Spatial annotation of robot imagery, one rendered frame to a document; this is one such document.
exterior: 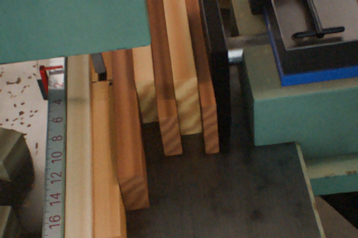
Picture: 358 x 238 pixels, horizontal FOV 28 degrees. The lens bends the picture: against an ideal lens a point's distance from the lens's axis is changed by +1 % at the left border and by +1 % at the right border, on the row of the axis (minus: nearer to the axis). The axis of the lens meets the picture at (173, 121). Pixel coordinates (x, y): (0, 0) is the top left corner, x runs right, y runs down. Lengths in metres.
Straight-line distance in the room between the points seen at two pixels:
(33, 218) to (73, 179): 0.18
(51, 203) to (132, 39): 0.14
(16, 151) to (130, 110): 0.20
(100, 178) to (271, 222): 0.14
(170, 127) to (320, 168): 0.14
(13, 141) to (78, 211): 0.23
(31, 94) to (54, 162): 0.29
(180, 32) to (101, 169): 0.14
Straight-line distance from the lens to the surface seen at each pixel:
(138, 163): 0.56
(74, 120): 0.59
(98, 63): 0.62
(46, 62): 0.80
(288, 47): 0.56
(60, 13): 0.54
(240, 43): 0.62
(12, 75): 0.87
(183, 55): 0.60
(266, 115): 0.59
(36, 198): 0.74
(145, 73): 0.61
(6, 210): 0.69
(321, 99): 0.59
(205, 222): 0.57
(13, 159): 0.75
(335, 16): 0.59
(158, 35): 0.65
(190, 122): 0.62
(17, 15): 0.55
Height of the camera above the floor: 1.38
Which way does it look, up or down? 49 degrees down
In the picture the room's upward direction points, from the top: 8 degrees counter-clockwise
